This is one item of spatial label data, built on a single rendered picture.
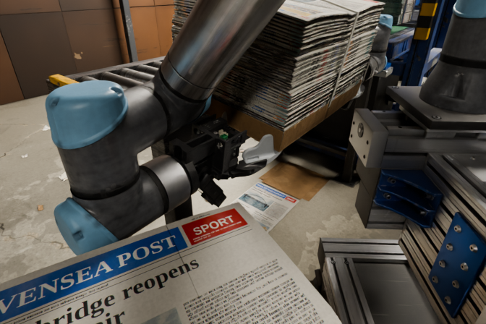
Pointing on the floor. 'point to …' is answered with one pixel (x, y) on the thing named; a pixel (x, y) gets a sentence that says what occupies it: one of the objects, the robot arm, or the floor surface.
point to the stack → (173, 280)
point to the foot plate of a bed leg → (346, 181)
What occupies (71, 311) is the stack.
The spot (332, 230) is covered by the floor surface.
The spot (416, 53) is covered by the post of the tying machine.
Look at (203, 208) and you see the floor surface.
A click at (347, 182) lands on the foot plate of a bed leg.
